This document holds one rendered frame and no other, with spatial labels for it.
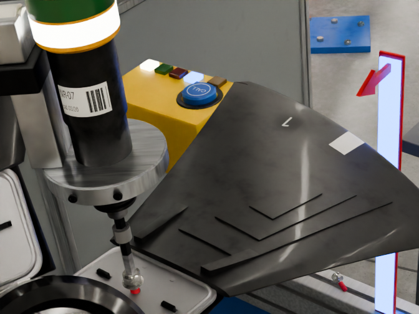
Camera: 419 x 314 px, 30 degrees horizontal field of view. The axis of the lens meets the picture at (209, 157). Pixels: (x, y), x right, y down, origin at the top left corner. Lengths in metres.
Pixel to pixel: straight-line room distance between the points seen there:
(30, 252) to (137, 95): 0.52
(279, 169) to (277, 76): 1.35
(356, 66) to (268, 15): 1.40
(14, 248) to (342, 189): 0.26
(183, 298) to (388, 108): 0.34
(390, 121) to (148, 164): 0.38
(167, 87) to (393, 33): 2.58
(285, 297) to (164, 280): 0.50
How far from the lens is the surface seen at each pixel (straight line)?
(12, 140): 0.46
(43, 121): 0.42
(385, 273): 0.88
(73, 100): 0.40
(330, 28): 3.47
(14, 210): 0.45
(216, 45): 1.71
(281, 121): 0.66
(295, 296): 0.99
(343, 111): 2.92
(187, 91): 0.91
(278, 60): 1.93
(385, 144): 0.78
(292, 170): 0.61
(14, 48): 0.40
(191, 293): 0.50
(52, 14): 0.38
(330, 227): 0.57
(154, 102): 0.92
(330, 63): 3.25
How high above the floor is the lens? 1.53
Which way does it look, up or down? 34 degrees down
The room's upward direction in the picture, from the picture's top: 7 degrees counter-clockwise
